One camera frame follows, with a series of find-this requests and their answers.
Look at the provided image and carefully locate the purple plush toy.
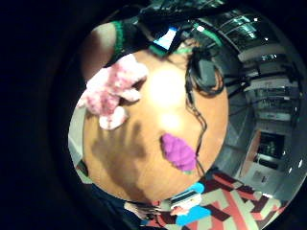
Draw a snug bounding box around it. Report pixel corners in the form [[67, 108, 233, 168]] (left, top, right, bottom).
[[159, 132, 198, 174]]

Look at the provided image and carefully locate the the person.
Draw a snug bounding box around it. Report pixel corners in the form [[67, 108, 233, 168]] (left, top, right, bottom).
[[80, 19, 155, 81]]

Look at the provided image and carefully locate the white cabinet with dark screen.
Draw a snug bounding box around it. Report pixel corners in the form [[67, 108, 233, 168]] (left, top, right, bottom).
[[240, 128, 289, 192]]

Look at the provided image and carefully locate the black cable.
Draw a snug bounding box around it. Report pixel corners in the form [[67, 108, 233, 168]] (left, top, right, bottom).
[[184, 47, 225, 177]]

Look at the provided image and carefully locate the white shelving unit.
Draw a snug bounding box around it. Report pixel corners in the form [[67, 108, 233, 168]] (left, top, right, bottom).
[[238, 42, 302, 123]]

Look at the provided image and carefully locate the phone with lit screen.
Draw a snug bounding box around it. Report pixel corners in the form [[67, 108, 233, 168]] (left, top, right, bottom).
[[153, 26, 180, 52]]

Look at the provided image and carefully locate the black adapter box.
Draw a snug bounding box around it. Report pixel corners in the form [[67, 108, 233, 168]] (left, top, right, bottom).
[[197, 58, 219, 88]]

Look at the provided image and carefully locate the green cable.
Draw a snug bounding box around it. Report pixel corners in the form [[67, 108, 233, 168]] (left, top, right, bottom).
[[191, 21, 224, 47]]

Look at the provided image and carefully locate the pink plush toy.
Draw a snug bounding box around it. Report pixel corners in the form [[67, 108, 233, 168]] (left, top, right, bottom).
[[76, 53, 150, 130]]

